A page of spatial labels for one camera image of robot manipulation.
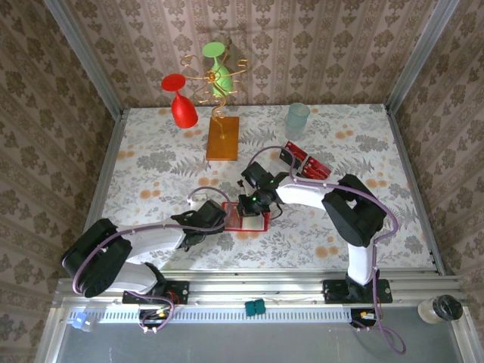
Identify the red card holder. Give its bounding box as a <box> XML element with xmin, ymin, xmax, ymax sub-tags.
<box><xmin>221</xmin><ymin>200</ymin><xmax>271</xmax><ymax>232</ymax></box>

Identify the clear acrylic card stand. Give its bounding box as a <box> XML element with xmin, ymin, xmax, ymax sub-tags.
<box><xmin>266</xmin><ymin>139</ymin><xmax>330</xmax><ymax>182</ymax></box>

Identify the clear bluish plastic cup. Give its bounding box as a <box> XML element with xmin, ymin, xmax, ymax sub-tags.
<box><xmin>284</xmin><ymin>102</ymin><xmax>312</xmax><ymax>141</ymax></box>

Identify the teal connector block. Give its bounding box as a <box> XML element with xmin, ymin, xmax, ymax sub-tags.
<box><xmin>244</xmin><ymin>299</ymin><xmax>267</xmax><ymax>317</ymax></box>

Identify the red wine glass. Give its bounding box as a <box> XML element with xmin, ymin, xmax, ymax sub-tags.
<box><xmin>161</xmin><ymin>73</ymin><xmax>199</xmax><ymax>130</ymax></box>

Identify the black terminal with yellow plug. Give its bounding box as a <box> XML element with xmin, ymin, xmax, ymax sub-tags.
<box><xmin>138</xmin><ymin>308</ymin><xmax>172</xmax><ymax>330</ymax></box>
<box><xmin>349</xmin><ymin>308</ymin><xmax>379</xmax><ymax>330</ymax></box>

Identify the green wine glass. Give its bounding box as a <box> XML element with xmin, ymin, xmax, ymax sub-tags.
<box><xmin>201</xmin><ymin>42</ymin><xmax>234</xmax><ymax>96</ymax></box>

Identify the grey metal tray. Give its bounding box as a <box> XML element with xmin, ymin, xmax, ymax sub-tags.
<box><xmin>36</xmin><ymin>321</ymin><xmax>479</xmax><ymax>363</ymax></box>

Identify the glass jar with black lid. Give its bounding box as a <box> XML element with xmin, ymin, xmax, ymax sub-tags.
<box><xmin>417</xmin><ymin>294</ymin><xmax>464</xmax><ymax>325</ymax></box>

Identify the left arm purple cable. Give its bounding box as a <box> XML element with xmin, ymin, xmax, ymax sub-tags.
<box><xmin>71</xmin><ymin>186</ymin><xmax>230</xmax><ymax>334</ymax></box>

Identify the gold wire glass rack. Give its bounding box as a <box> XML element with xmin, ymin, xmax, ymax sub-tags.
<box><xmin>180</xmin><ymin>54</ymin><xmax>251</xmax><ymax>162</ymax></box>

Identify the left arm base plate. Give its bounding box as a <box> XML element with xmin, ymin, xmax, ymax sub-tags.
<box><xmin>121</xmin><ymin>280</ymin><xmax>190</xmax><ymax>306</ymax></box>

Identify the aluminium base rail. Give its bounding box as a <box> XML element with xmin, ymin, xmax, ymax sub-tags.
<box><xmin>52</xmin><ymin>275</ymin><xmax>472</xmax><ymax>308</ymax></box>

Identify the slotted cable duct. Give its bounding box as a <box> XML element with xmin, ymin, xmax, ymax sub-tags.
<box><xmin>94</xmin><ymin>308</ymin><xmax>355</xmax><ymax>325</ymax></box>

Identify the aluminium table side rail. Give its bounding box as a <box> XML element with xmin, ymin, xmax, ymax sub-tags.
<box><xmin>71</xmin><ymin>109</ymin><xmax>128</xmax><ymax>281</ymax></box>
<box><xmin>383</xmin><ymin>104</ymin><xmax>447</xmax><ymax>279</ymax></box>

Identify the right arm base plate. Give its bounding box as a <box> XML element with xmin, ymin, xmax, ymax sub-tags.
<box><xmin>323</xmin><ymin>278</ymin><xmax>393</xmax><ymax>305</ymax></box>

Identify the aluminium frame post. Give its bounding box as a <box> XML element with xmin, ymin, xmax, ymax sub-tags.
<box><xmin>384</xmin><ymin>0</ymin><xmax>461</xmax><ymax>116</ymax></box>
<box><xmin>40</xmin><ymin>0</ymin><xmax>126</xmax><ymax>121</ymax></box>

